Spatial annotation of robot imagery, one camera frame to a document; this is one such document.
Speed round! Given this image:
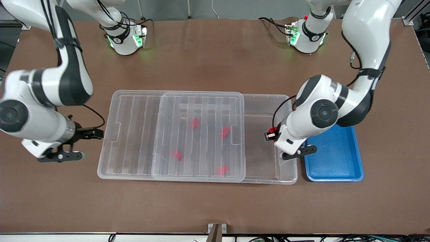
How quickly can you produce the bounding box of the blue plastic tray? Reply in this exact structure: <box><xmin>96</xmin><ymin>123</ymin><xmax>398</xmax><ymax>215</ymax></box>
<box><xmin>302</xmin><ymin>125</ymin><xmax>364</xmax><ymax>182</ymax></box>

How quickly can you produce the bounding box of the black right base cable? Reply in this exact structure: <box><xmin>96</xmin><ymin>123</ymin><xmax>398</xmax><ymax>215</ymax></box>
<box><xmin>97</xmin><ymin>0</ymin><xmax>154</xmax><ymax>28</ymax></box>

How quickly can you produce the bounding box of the black base cable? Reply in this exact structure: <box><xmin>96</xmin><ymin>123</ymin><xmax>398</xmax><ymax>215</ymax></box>
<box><xmin>97</xmin><ymin>0</ymin><xmax>154</xmax><ymax>28</ymax></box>
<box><xmin>258</xmin><ymin>17</ymin><xmax>290</xmax><ymax>36</ymax></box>

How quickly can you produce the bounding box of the metal table edge bracket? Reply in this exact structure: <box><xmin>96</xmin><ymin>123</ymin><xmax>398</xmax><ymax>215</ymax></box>
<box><xmin>208</xmin><ymin>223</ymin><xmax>227</xmax><ymax>242</ymax></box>

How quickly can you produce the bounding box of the aluminium frame profile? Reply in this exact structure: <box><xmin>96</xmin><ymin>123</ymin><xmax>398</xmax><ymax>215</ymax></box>
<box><xmin>402</xmin><ymin>0</ymin><xmax>430</xmax><ymax>27</ymax></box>
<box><xmin>0</xmin><ymin>18</ymin><xmax>31</xmax><ymax>31</ymax></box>

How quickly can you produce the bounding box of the clear plastic box lid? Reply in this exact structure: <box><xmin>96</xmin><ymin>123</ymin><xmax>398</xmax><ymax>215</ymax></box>
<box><xmin>97</xmin><ymin>90</ymin><xmax>245</xmax><ymax>183</ymax></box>

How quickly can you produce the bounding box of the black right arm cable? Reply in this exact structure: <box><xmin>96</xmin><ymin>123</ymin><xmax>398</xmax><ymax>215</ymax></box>
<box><xmin>40</xmin><ymin>0</ymin><xmax>106</xmax><ymax>131</ymax></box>

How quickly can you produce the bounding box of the black left base cable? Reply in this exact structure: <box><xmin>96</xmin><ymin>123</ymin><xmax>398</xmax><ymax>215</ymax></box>
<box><xmin>258</xmin><ymin>17</ymin><xmax>290</xmax><ymax>36</ymax></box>

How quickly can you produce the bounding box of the clear plastic storage box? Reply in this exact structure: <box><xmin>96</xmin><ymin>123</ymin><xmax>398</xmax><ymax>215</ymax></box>
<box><xmin>153</xmin><ymin>93</ymin><xmax>298</xmax><ymax>185</ymax></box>

